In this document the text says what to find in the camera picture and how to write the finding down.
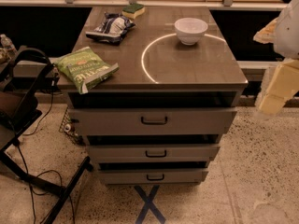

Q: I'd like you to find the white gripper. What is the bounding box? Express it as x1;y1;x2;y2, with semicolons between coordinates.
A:
253;0;299;115

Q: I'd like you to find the white ceramic bowl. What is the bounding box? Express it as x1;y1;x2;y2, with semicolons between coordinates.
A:
175;18;208;45

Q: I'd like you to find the blue white chip bag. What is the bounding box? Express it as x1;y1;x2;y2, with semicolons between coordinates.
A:
85;13;135;45

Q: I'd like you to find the green jalapeno chip bag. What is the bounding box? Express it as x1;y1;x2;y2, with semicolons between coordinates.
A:
54;47;119;94

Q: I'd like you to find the middle grey drawer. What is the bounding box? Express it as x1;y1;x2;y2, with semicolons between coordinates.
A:
87;144;220;163

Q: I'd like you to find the grey drawer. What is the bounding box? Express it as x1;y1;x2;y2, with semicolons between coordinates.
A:
69;108;236;135
87;144;220;163
99;168;208;185

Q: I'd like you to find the grey drawer cabinet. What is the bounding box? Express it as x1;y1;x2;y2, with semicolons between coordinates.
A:
58;7;248;173

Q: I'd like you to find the top grey drawer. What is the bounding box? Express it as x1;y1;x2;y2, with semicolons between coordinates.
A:
69;108;236;135

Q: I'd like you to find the green yellow sponge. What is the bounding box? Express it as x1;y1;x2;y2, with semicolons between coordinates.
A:
122;3;145;20

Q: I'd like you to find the blue tape cross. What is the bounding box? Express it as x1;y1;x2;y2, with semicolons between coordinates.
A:
135;185;166;224

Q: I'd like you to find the bottom grey drawer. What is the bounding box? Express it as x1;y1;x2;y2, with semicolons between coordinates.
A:
99;168;208;185

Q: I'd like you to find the black folding stand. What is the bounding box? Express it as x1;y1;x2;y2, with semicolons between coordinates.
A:
0;46;93;224

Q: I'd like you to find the clear plastic water bottle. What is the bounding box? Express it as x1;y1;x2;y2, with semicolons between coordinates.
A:
0;34;17;57

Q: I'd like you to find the wire mesh basket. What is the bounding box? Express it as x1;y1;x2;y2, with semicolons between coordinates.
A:
59;109;84;146

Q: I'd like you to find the black floor cable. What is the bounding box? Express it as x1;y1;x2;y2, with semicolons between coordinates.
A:
12;91;77;224

